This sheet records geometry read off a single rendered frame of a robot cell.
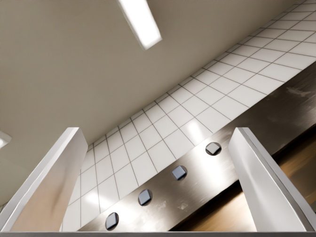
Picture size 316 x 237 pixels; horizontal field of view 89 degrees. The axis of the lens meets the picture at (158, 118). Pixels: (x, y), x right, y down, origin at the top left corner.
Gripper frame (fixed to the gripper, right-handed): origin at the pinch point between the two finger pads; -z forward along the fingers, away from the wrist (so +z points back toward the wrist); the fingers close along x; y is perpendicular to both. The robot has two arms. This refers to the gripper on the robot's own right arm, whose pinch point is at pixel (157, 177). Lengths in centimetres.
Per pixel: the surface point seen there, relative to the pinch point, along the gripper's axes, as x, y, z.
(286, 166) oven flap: -42, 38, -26
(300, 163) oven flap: -45, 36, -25
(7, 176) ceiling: 91, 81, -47
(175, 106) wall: -10, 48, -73
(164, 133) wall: -3, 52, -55
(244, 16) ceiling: -56, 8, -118
